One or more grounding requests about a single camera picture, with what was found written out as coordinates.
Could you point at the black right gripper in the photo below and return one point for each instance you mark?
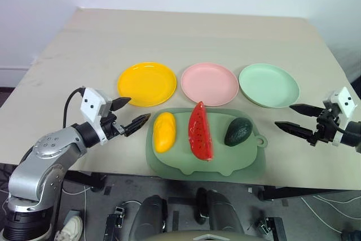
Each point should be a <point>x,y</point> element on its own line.
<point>324,128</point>

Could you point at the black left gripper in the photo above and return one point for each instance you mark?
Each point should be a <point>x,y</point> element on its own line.
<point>112,129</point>

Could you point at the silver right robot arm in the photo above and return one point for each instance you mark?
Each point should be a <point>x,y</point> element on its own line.
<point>352,136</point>

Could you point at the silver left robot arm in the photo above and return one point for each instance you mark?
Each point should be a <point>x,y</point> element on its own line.
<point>36,167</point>

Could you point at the yellow plate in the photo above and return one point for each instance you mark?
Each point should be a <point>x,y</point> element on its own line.
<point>146,84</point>

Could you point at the light green plate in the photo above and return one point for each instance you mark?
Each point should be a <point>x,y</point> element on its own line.
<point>268,84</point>

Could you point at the pink plate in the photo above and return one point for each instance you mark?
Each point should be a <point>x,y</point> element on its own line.
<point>209,83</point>

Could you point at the yellow mango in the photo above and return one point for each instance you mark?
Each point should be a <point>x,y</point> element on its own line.
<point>165,132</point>

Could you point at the dark green avocado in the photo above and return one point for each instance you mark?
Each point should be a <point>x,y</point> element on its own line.
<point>238,132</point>

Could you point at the green pig-shaped mat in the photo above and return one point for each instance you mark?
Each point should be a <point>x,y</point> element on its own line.
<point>239,159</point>

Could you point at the red watermelon slice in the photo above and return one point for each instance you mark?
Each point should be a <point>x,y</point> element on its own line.
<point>200,133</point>

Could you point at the dark rounded shape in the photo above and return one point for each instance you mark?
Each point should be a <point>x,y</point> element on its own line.
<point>222,212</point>
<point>149,218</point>

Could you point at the white shoe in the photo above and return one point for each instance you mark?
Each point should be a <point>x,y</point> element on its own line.
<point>69,228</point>

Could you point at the olive curved robot torso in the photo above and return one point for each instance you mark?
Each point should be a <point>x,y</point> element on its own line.
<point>214,236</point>

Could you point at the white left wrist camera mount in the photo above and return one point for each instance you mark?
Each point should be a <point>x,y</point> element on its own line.
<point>91,102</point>

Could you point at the black table frame bar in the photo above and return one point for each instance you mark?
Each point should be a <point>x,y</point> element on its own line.
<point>296,191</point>
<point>84,179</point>

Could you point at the black metal floor bracket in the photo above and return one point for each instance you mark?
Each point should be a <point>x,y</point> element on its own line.
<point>272,227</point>
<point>114,222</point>

